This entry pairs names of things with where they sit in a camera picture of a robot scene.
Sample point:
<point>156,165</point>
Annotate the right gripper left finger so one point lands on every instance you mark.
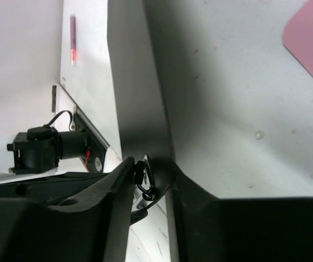
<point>92,225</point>

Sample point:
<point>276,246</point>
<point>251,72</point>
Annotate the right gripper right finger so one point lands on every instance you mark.
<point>206,228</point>

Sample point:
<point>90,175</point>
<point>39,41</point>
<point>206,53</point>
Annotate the black clipboard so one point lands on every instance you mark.
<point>141,113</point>

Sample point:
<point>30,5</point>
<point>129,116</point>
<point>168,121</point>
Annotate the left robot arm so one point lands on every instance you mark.
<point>40,149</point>

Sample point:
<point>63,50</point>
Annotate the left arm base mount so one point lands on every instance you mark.
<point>96,144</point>

